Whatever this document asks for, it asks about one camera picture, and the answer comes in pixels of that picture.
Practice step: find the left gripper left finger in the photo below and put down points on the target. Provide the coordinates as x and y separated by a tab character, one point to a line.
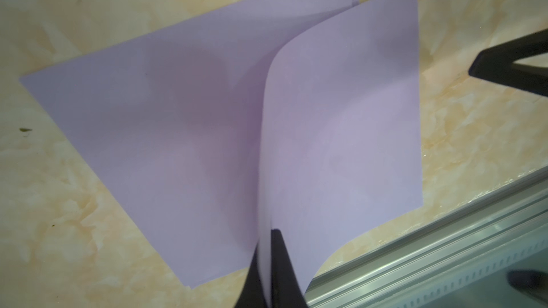
252	295

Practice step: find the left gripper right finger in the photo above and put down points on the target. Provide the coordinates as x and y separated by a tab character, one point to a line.
285	291

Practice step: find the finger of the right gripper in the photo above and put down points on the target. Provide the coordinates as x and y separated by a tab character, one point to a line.
529	282
499	64

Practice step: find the aluminium front rail frame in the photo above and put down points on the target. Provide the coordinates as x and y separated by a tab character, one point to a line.
471	258

